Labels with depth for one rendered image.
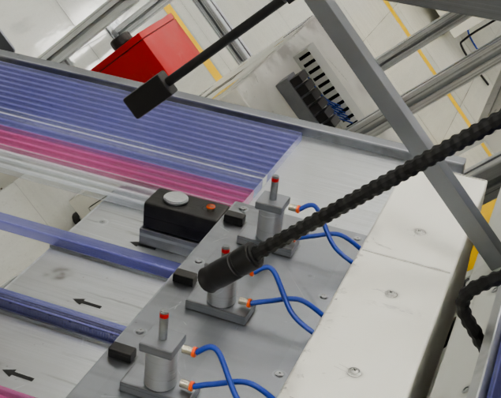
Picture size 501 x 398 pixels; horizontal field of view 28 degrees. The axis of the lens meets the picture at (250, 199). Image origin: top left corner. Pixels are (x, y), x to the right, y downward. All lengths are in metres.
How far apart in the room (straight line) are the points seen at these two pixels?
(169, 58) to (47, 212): 0.89
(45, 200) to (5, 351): 1.65
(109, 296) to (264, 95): 1.34
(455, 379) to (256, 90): 1.53
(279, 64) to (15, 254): 0.75
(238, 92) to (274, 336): 1.39
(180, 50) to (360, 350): 1.05
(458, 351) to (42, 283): 0.38
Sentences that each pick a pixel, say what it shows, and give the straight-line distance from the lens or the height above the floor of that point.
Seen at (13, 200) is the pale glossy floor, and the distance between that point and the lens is 2.40.
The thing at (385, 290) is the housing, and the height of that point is 1.28.
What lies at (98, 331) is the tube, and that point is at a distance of 0.83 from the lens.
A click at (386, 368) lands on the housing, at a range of 0.71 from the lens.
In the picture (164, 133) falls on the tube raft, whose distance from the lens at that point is 1.16.
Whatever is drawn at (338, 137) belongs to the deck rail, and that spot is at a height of 1.12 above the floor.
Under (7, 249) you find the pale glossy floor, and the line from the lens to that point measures 2.32.
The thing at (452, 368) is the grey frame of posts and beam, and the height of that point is 1.33.
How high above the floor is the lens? 1.64
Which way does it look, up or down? 32 degrees down
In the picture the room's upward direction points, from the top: 59 degrees clockwise
